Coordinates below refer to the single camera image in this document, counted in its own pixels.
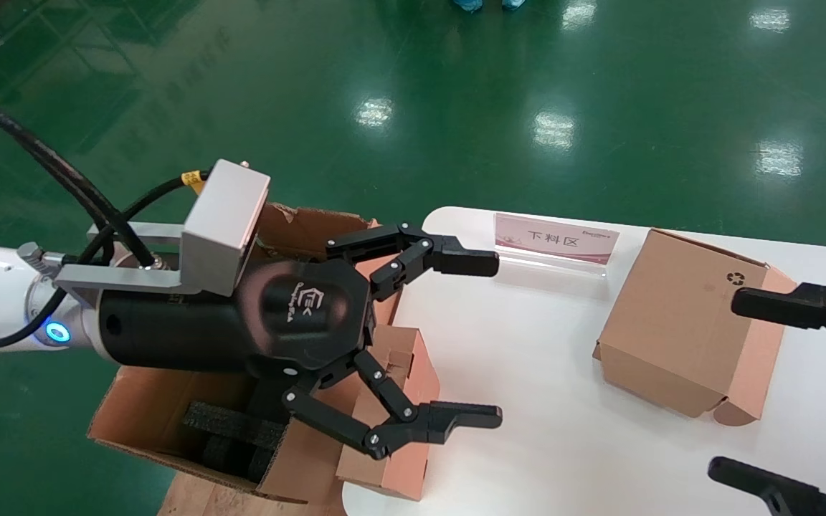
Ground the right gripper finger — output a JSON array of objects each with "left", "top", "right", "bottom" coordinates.
[
  {"left": 708, "top": 457, "right": 826, "bottom": 516},
  {"left": 731, "top": 282, "right": 826, "bottom": 363}
]

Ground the pink acrylic sign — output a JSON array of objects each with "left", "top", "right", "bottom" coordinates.
[{"left": 493, "top": 212, "right": 620, "bottom": 267}]

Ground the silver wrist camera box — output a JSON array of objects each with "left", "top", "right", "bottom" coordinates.
[{"left": 54, "top": 159, "right": 271, "bottom": 296}]

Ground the black foam insert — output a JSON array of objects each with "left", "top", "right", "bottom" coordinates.
[{"left": 182, "top": 376, "right": 292, "bottom": 482}]

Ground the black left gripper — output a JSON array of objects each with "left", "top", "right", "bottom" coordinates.
[{"left": 96, "top": 223, "right": 503, "bottom": 461}]

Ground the cardboard box with recycling symbol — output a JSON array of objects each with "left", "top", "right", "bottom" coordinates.
[{"left": 593, "top": 228, "right": 798, "bottom": 426}]

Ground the small plain cardboard box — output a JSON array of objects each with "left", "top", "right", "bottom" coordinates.
[{"left": 336, "top": 325, "right": 442, "bottom": 501}]

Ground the big open cardboard box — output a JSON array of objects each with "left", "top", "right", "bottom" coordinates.
[{"left": 87, "top": 203, "right": 403, "bottom": 506}]

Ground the thick black braided cable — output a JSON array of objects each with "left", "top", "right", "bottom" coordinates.
[{"left": 0, "top": 95, "right": 157, "bottom": 267}]

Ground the thin black yellow-tagged cable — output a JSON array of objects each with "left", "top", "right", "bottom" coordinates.
[{"left": 0, "top": 169, "right": 213, "bottom": 350}]

